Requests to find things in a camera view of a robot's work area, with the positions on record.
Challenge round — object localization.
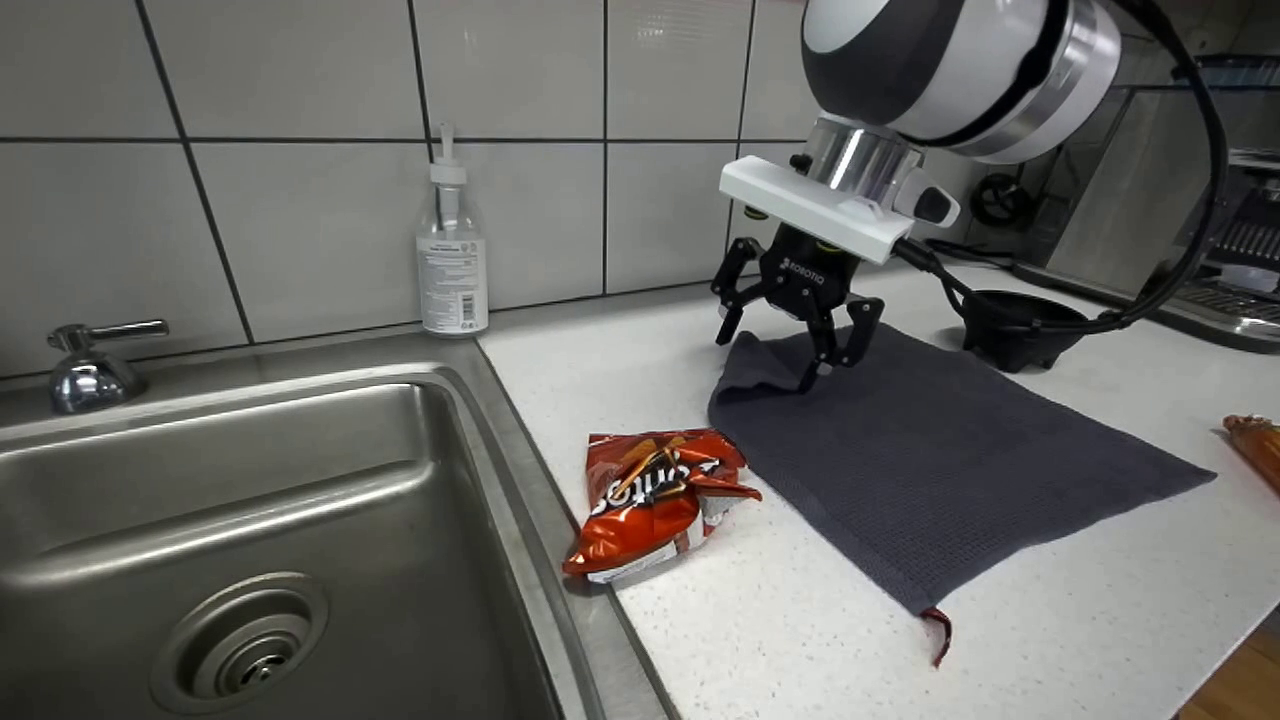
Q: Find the stainless steel sink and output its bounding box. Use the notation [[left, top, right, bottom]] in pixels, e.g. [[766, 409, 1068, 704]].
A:
[[0, 333, 685, 720]]

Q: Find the clear soap pump bottle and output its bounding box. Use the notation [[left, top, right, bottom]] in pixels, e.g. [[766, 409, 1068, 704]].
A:
[[413, 129, 494, 339]]

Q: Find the chrome faucet handle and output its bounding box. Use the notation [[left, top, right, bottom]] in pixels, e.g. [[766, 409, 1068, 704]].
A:
[[43, 316, 171, 417]]

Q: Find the grey waffle towel red tag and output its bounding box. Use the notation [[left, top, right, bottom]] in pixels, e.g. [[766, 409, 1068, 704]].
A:
[[704, 316, 1221, 671]]

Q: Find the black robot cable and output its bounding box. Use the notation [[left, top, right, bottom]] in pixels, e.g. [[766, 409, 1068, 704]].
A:
[[897, 0, 1233, 338]]

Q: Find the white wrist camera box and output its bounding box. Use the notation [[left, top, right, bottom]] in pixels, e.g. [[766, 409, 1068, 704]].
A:
[[715, 154, 966, 268]]

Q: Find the black bowl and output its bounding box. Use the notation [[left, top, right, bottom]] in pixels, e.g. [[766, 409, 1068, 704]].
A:
[[960, 289, 1095, 376]]

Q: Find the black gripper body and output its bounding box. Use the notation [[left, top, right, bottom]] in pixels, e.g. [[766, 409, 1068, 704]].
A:
[[751, 225, 873, 329]]

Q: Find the red chips bag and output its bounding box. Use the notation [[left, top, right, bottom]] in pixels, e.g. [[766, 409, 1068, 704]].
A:
[[558, 424, 768, 593]]

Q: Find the stainless espresso machine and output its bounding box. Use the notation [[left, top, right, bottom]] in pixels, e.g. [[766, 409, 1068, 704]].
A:
[[1035, 51, 1280, 355]]

